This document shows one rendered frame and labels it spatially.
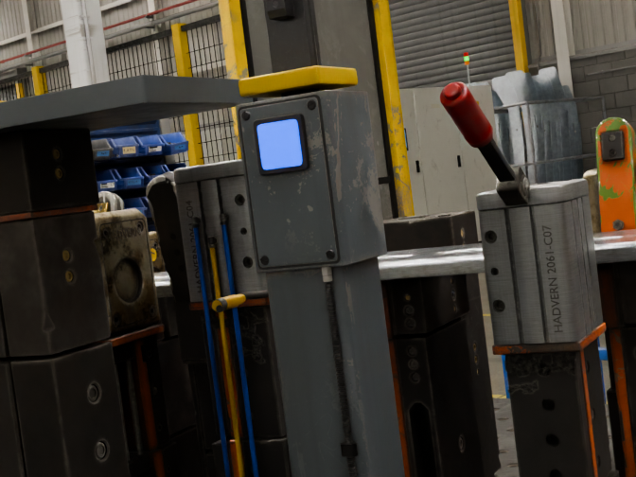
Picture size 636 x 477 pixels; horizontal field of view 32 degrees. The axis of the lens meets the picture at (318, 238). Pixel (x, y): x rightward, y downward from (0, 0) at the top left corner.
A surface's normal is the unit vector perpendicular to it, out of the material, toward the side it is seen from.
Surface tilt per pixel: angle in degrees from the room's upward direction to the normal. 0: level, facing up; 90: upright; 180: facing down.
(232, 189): 90
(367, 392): 90
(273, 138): 90
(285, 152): 90
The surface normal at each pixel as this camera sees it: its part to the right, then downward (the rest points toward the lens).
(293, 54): -0.46, 0.10
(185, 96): 0.88, -0.09
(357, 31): 0.75, -0.06
